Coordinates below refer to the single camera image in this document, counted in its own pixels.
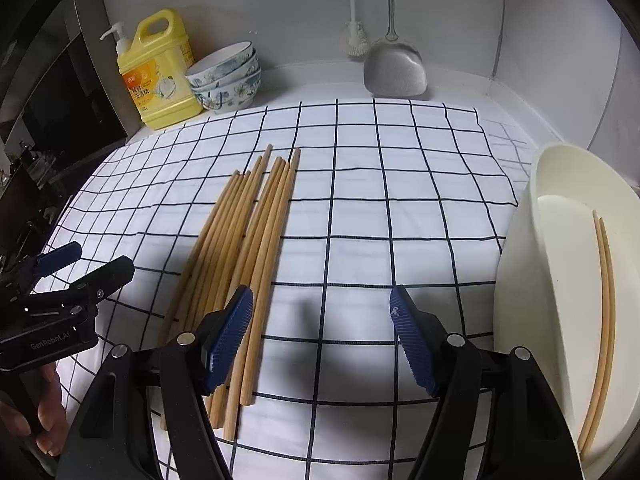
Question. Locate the black kitchen appliance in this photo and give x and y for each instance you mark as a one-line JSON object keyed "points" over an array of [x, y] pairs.
{"points": [[60, 85]]}

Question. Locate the person's left hand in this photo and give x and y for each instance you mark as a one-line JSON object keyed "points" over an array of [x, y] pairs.
{"points": [[55, 410]]}

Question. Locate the single wooden chopstick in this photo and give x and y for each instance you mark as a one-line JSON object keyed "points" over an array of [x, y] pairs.
{"points": [[613, 290]]}

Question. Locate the bunch of wooden chopsticks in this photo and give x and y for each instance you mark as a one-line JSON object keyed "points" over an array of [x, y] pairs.
{"points": [[270, 220]]}

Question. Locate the white bottle brush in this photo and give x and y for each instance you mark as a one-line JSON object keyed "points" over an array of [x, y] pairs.
{"points": [[354, 40]]}

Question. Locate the metal spatula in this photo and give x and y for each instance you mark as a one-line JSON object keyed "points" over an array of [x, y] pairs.
{"points": [[395, 70]]}

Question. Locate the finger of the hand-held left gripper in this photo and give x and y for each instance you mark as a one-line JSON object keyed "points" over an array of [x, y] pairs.
{"points": [[57, 256], [110, 272]]}

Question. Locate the floral ceramic bowl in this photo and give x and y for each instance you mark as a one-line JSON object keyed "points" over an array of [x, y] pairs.
{"points": [[220, 67], [235, 103], [240, 86]]}

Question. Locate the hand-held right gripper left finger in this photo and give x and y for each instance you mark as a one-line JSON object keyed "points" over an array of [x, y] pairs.
{"points": [[230, 340]]}

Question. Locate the cream plastic basin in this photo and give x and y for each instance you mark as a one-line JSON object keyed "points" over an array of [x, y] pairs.
{"points": [[560, 260]]}

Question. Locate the yellow detergent bottle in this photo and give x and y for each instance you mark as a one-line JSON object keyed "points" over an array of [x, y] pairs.
{"points": [[160, 85]]}

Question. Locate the white black checkered cloth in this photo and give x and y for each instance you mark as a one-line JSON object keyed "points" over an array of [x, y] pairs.
{"points": [[400, 185]]}

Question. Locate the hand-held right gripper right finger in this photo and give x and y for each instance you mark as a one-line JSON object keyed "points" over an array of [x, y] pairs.
{"points": [[410, 340]]}

